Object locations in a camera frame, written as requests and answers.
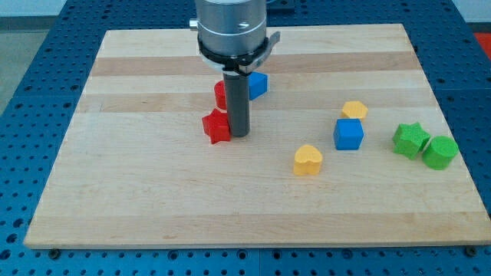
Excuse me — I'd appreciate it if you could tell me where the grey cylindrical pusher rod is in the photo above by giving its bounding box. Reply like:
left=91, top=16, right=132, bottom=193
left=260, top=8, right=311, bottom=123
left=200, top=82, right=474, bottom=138
left=223, top=74, right=250, bottom=137

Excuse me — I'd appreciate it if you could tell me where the red star block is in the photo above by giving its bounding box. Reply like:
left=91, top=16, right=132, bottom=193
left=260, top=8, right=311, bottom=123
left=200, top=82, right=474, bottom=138
left=202, top=108, right=231, bottom=144

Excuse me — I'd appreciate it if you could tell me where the wooden board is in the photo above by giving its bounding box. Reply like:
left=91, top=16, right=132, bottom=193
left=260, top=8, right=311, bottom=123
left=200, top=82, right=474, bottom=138
left=25, top=24, right=490, bottom=249

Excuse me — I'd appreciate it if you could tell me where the yellow heart block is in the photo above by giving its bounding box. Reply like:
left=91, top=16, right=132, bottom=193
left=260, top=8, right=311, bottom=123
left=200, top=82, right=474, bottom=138
left=293, top=144, right=323, bottom=176

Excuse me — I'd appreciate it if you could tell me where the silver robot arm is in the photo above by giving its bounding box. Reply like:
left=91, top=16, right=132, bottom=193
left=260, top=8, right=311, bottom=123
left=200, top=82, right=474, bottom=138
left=189, top=0, right=281, bottom=137

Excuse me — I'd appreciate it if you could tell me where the red cylinder block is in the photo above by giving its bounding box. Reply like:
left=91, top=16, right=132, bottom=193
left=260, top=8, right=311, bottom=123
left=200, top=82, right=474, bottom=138
left=214, top=80, right=226, bottom=110

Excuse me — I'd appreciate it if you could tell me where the yellow hexagon block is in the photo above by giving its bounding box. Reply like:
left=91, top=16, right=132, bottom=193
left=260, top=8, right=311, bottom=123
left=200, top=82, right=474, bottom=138
left=341, top=100, right=368, bottom=121

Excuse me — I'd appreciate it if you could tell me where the green star block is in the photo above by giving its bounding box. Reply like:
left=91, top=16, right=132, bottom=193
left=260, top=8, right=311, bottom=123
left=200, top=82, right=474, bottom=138
left=392, top=122, right=430, bottom=159

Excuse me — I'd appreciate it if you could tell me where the green cylinder block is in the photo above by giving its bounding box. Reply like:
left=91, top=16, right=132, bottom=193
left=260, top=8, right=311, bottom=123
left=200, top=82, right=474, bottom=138
left=422, top=136, right=459, bottom=170

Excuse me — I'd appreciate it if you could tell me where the blue cube block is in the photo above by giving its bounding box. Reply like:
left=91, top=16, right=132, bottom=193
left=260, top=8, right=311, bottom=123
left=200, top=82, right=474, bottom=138
left=333, top=118, right=364, bottom=150

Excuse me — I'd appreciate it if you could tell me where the blue pentagon block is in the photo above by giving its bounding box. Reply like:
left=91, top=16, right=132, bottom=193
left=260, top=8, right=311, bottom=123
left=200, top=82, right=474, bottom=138
left=249, top=72, right=269, bottom=100

